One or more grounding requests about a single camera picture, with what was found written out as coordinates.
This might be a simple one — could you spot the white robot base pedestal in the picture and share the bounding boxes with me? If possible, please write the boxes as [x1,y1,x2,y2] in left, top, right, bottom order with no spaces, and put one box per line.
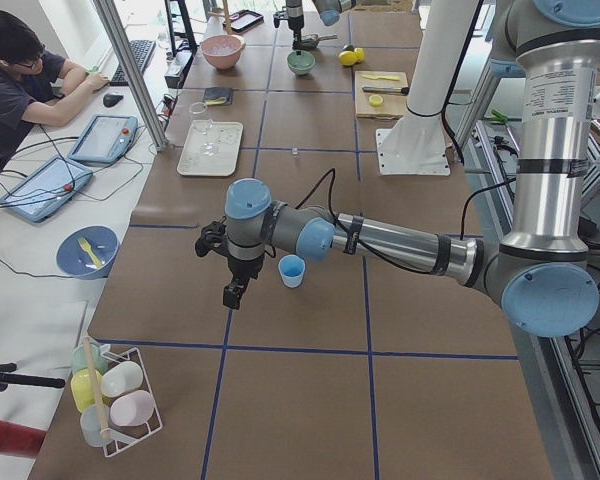
[377,0,482,176]

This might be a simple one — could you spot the metal handled tool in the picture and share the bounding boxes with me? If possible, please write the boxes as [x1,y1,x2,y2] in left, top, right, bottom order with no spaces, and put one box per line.
[361,85,410,96]

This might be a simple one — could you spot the half lemon slice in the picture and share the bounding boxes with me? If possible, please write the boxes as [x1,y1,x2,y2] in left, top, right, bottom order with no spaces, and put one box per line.
[368,94,384,107]

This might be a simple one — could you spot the blue teach pendant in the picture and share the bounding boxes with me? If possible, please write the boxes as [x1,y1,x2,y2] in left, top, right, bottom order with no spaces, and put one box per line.
[68,114,138,165]
[0,155,93,223]

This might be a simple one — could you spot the green cup in rack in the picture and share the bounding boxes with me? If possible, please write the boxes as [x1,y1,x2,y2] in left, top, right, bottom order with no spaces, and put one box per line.
[70,339,109,376]

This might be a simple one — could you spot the black keyboard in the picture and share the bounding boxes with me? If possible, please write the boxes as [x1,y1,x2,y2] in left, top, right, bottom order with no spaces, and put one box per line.
[107,39,158,88]

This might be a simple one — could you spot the white cup in rack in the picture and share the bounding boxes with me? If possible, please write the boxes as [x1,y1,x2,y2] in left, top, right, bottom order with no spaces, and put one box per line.
[100,361,144,398]

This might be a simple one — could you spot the yellow lemon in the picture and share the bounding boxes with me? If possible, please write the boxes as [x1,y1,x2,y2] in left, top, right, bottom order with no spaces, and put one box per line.
[338,50,358,67]
[354,47,365,63]

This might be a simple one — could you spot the clear wine glass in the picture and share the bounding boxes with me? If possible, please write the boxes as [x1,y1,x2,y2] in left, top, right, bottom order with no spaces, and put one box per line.
[189,101,218,156]

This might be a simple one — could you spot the pale blue cup in rack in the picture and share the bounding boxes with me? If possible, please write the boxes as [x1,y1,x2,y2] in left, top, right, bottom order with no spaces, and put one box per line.
[80,404,111,447]

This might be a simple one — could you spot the cream bear serving tray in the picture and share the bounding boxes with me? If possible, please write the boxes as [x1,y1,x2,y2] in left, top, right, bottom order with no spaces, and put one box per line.
[176,120,243,177]

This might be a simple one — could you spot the mint green bowl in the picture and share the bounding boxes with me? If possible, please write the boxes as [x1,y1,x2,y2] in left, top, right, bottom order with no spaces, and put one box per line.
[286,50,316,76]

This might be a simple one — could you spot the pink cup in rack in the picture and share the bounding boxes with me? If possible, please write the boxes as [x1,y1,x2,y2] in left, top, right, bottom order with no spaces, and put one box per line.
[110,390,155,427]

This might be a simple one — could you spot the red cylinder object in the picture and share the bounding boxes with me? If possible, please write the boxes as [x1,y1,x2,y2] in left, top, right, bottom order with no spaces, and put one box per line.
[0,420,46,458]

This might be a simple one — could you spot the light blue plastic cup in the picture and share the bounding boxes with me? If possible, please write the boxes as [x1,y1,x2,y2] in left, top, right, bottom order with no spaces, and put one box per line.
[278,254,306,288]

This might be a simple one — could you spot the near blue teach pendant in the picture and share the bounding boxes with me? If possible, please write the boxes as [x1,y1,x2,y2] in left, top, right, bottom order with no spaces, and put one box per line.
[0,155,93,223]

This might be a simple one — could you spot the grey yellow folded cloth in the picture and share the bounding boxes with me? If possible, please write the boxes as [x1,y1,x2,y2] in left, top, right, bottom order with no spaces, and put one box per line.
[202,87,234,106]

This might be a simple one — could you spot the white wire cup rack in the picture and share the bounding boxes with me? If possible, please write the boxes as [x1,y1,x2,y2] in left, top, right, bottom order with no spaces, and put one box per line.
[71,337,163,458]

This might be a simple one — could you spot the blue bowl with fork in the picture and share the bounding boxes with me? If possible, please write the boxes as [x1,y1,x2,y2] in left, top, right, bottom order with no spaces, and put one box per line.
[56,225,119,280]

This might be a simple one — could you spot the far blue teach pendant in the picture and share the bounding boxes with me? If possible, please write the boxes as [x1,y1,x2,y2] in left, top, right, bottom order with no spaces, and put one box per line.
[68,114,138,165]

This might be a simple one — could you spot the aluminium frame post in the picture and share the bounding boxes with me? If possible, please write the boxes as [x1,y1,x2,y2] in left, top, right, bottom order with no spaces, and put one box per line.
[93,0,168,152]

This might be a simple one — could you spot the yellow plastic fork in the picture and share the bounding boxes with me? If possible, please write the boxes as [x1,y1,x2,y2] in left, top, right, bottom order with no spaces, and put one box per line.
[78,237,103,269]

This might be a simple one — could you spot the yellow plastic knife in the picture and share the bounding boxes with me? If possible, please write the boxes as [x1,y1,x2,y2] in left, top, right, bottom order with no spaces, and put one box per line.
[361,73,401,81]

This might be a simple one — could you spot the metal ice scoop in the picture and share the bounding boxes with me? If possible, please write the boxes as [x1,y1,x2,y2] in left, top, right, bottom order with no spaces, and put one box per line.
[299,34,338,50]

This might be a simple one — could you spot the wooden cutting board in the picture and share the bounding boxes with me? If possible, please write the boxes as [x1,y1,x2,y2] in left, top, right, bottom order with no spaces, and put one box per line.
[354,71,409,119]

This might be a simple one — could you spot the yellow cup in rack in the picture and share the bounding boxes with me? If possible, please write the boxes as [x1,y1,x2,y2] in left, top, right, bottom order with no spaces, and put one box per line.
[70,368,95,413]

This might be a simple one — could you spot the black computer mouse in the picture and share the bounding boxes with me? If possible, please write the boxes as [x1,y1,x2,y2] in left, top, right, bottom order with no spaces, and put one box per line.
[102,93,124,108]

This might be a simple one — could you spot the pink bowl with ice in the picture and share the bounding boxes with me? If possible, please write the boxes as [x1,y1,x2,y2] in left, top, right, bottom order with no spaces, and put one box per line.
[200,34,246,70]

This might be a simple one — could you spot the black tripod handle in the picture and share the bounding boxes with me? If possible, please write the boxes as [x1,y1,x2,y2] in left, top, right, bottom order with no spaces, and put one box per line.
[0,363,65,392]

